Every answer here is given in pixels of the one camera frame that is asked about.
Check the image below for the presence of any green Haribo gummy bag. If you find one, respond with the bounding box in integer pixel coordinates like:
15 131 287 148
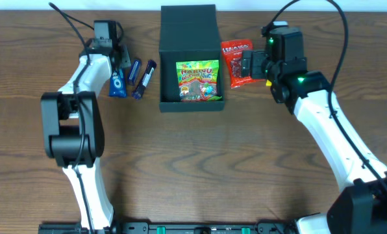
176 60 222 102

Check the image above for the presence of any blue Oreo cookie pack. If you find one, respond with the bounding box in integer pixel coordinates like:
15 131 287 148
108 68 127 98

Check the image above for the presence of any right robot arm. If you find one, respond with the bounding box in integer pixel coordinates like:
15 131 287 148
241 50 387 233

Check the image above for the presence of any dark green open box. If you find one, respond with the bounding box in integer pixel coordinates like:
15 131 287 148
158 5 225 112

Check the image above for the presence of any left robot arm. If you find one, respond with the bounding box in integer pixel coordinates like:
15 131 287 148
40 38 130 233

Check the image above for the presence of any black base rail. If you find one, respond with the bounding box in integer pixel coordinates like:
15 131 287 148
37 221 298 234

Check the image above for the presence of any dark blue snack bar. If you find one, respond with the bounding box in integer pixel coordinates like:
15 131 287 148
132 60 157 99

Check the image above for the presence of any red Hacks candy bag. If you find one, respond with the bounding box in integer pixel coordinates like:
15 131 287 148
221 39 260 88

